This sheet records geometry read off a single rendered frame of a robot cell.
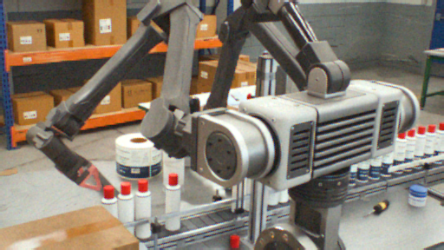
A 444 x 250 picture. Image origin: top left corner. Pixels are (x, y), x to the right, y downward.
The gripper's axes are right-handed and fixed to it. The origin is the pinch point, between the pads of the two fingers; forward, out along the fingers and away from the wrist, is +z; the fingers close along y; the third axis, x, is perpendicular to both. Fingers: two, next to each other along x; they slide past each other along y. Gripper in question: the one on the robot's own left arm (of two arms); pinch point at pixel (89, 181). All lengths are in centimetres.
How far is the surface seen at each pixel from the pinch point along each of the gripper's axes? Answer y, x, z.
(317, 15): 429, -483, 406
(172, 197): 5.9, -15.2, 33.3
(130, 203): 8.2, -4.4, 22.9
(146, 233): 7.0, -0.6, 35.6
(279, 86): -15, -62, 21
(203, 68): 344, -215, 243
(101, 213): -10.1, 5.1, 3.1
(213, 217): 6, -21, 55
